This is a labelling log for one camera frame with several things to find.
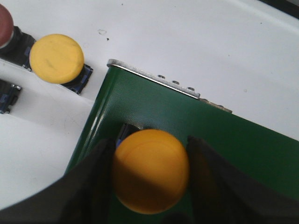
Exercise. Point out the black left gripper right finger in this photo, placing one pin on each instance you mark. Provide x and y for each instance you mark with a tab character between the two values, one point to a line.
222	194

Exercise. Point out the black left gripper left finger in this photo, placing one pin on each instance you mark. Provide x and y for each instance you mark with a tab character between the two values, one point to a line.
81	196

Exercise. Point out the yellow mushroom push button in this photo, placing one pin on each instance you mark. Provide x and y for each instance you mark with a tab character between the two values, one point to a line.
150	171
58	59

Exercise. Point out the green conveyor belt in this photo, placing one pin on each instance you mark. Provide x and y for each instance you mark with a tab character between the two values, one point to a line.
269	157

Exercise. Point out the dark red mushroom push button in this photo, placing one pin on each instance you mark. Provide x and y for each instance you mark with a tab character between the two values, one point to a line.
15	45

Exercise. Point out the aluminium conveyor frame rail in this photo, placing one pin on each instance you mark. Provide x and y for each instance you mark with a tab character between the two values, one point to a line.
161	80

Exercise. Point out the black blue switch block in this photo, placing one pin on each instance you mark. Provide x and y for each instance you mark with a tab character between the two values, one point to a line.
9	94

